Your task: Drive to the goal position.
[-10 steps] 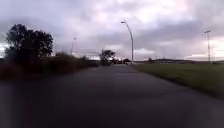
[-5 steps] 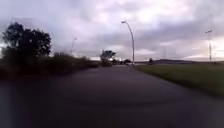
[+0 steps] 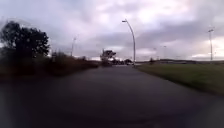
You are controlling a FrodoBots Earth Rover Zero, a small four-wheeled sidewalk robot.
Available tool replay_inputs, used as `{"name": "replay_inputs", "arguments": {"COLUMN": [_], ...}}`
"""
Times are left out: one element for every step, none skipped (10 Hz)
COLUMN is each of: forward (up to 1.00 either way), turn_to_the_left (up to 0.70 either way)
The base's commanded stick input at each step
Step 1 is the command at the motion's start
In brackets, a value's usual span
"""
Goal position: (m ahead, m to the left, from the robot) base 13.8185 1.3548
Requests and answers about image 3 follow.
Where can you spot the curved street lamp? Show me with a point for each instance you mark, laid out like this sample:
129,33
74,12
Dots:
133,40

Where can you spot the grass verge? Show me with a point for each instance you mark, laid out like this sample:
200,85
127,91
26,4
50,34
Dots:
190,75

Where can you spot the tall lamp post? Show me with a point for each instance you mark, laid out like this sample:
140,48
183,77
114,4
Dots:
210,43

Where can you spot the large dark tree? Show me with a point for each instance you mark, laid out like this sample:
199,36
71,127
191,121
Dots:
24,41

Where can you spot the dark asphalt road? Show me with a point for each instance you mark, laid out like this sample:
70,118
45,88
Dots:
106,100

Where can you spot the row of bushes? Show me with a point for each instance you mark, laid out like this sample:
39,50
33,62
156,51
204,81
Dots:
50,63

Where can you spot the street lamp pole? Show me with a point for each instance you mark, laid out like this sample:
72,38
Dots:
73,46

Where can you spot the small tree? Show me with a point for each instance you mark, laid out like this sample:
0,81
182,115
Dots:
107,56

